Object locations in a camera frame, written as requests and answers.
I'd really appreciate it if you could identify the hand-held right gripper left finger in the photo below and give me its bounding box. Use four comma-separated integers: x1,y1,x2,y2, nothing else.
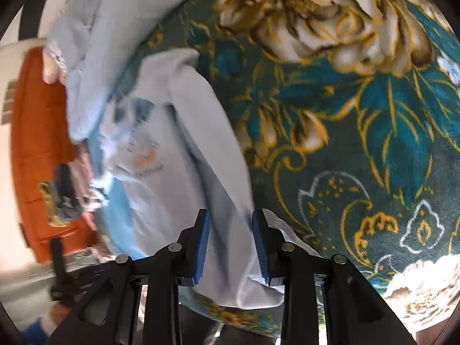
47,208,211,345

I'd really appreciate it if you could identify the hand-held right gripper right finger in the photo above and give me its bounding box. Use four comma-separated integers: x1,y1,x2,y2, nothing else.
252,208,417,345

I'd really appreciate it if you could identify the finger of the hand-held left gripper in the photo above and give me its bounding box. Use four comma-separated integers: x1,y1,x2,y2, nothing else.
72,259,121,286

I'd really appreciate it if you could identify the light blue shirt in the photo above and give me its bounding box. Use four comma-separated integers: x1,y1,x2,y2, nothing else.
47,0,320,311

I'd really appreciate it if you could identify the pink cloth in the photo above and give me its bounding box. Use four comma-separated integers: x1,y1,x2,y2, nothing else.
70,147,108,231

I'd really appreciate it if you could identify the dark blurred object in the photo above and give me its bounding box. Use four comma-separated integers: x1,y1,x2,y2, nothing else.
53,163,83,223

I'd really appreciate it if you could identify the orange wooden headboard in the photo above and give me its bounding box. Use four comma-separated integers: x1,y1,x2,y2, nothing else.
11,47,97,265

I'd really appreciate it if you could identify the teal floral blanket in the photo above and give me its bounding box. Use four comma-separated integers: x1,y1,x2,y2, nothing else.
104,0,460,338

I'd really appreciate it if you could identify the peach floral pillow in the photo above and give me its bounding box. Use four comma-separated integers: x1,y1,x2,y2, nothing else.
41,45,67,85

